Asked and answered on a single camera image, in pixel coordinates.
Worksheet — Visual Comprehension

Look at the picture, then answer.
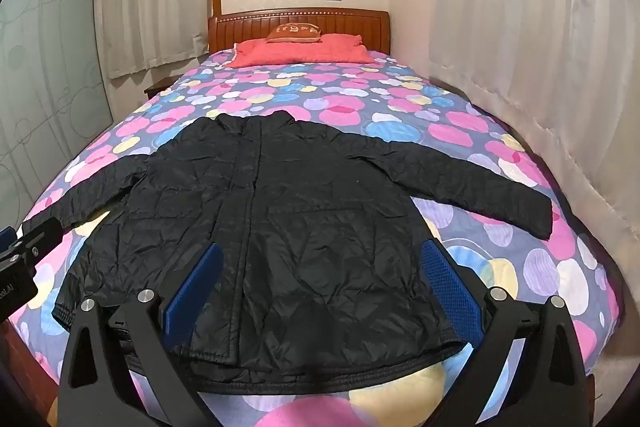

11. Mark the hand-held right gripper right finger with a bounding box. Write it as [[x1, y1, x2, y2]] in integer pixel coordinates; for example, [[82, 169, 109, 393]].
[[420, 239, 596, 427]]

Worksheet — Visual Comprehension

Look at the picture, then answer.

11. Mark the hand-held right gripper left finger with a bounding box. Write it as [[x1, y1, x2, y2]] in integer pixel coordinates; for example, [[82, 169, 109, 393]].
[[59, 243, 224, 427]]

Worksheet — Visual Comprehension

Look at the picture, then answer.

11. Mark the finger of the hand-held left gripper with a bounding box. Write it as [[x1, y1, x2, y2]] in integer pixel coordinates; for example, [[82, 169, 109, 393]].
[[0, 217, 64, 265]]

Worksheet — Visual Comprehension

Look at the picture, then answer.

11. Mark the black puffer jacket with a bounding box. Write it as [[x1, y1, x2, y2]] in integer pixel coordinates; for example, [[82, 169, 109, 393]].
[[22, 109, 553, 394]]

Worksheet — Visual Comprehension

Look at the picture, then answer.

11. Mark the wooden bed footboard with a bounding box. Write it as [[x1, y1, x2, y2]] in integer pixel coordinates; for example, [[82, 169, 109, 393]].
[[0, 319, 61, 418]]

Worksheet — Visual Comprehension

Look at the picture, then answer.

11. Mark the frosted glass sliding door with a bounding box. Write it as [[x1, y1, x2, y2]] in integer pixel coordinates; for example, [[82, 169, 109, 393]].
[[0, 0, 113, 218]]

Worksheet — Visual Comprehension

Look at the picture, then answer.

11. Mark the wooden nightstand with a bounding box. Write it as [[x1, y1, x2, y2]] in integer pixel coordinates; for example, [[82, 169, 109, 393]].
[[144, 74, 176, 98]]

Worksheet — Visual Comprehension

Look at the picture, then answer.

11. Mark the polka dot bedspread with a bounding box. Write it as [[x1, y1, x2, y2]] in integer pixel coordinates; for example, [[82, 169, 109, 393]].
[[10, 47, 626, 427]]

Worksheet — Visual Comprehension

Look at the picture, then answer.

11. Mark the red pillow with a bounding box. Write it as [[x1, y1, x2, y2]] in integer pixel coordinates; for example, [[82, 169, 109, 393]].
[[227, 33, 376, 69]]

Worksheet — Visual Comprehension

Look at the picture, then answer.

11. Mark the wooden headboard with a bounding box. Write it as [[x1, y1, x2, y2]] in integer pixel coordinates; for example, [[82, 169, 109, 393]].
[[207, 8, 392, 55]]

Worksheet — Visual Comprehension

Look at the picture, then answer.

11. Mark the orange printed cushion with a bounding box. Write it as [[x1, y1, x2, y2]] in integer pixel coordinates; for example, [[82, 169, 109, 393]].
[[265, 23, 323, 44]]

